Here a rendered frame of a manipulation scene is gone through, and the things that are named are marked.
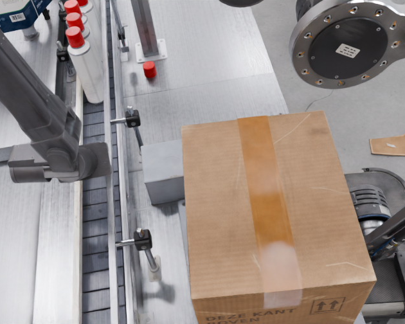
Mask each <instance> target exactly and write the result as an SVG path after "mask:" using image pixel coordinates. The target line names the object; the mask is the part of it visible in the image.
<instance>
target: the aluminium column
mask: <svg viewBox="0 0 405 324"><path fill-rule="evenodd" d="M130 1H131V5H132V9H133V12H134V18H135V21H136V26H137V29H138V34H139V39H140V42H141V47H142V50H143V55H144V57H146V56H151V55H158V54H159V48H158V41H157V37H156V31H155V27H154V21H153V18H152V12H151V8H150V3H149V0H130Z"/></svg>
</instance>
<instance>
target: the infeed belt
mask: <svg viewBox="0 0 405 324"><path fill-rule="evenodd" d="M105 2H106V18H107V46H108V54H109V58H108V61H109V89H110V105H111V119H112V120H113V119H116V106H115V93H114V69H113V46H112V34H111V10H110V0H105ZM111 132H112V161H113V176H114V205H115V219H116V241H120V240H123V237H122V214H121V201H120V178H119V166H118V142H117V130H116V125H111ZM96 142H105V123H104V103H100V104H96V105H95V104H91V103H89V102H88V101H87V97H86V94H85V93H84V90H83V145H84V144H88V143H96ZM117 263H118V291H119V306H120V324H127V309H126V297H125V273H124V261H123V247H117ZM82 293H83V294H82V313H83V314H82V324H111V299H110V279H109V240H108V220H107V181H106V176H102V177H96V178H92V179H86V180H82Z"/></svg>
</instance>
